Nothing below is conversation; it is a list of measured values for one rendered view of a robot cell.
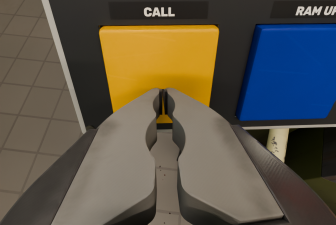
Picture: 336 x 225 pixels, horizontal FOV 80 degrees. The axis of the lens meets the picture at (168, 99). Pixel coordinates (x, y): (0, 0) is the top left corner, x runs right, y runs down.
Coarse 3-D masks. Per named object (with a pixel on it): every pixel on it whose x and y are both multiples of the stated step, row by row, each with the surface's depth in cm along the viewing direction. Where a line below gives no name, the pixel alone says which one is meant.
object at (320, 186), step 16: (304, 128) 82; (320, 128) 72; (288, 144) 90; (304, 144) 78; (320, 144) 69; (288, 160) 85; (304, 160) 74; (320, 160) 66; (304, 176) 71; (320, 176) 64; (320, 192) 75
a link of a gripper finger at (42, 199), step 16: (80, 144) 8; (64, 160) 7; (80, 160) 7; (48, 176) 6; (64, 176) 6; (32, 192) 6; (48, 192) 6; (64, 192) 6; (16, 208) 6; (32, 208) 6; (48, 208) 6; (0, 224) 5; (16, 224) 5; (32, 224) 5; (48, 224) 5
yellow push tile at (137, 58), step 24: (192, 24) 13; (120, 48) 13; (144, 48) 13; (168, 48) 13; (192, 48) 13; (216, 48) 13; (120, 72) 14; (144, 72) 14; (168, 72) 14; (192, 72) 14; (120, 96) 15; (192, 96) 15; (168, 120) 16
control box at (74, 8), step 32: (64, 0) 12; (96, 0) 12; (128, 0) 12; (160, 0) 12; (192, 0) 12; (224, 0) 12; (256, 0) 12; (288, 0) 12; (320, 0) 12; (64, 32) 13; (96, 32) 13; (224, 32) 13; (64, 64) 14; (96, 64) 14; (224, 64) 14; (96, 96) 15; (224, 96) 16; (160, 128) 17; (256, 128) 18
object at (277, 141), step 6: (270, 132) 53; (276, 132) 52; (282, 132) 51; (270, 138) 52; (276, 138) 51; (282, 138) 51; (270, 144) 51; (276, 144) 50; (282, 144) 50; (270, 150) 50; (276, 150) 49; (282, 150) 49; (276, 156) 49; (282, 156) 49
